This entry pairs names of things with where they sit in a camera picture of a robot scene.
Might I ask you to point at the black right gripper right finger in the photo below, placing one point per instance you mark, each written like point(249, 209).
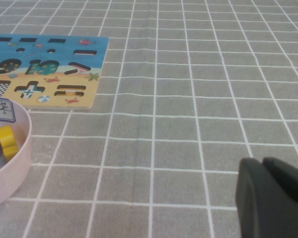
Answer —
point(293, 181)

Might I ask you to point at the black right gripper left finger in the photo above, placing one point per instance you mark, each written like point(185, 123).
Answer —
point(258, 203)

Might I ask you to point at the pink plastic bowl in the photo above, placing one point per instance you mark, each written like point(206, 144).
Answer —
point(15, 177)

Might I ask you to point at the colourful wooden puzzle board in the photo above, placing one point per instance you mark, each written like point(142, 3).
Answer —
point(64, 52)

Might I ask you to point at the yellow wooden number piece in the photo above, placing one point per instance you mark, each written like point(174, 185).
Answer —
point(7, 140)

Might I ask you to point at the blue-grey wooden number piece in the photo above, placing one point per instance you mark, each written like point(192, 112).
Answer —
point(1, 160)

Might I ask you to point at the grey white-grid tablecloth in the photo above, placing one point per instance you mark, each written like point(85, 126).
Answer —
point(164, 124)

